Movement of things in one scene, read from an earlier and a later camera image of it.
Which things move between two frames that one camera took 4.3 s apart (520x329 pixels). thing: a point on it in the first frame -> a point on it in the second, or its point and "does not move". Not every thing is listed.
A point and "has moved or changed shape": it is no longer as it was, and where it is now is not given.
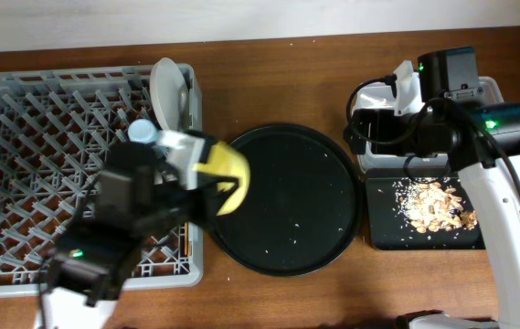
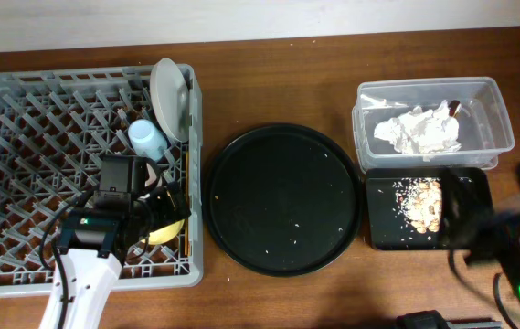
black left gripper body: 209,196 -> 171,206
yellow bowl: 227,161 has moved or changed shape
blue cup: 143,131 does not move
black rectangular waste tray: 408,215 does not move
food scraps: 432,206 does not move
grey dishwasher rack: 37,142 does not move
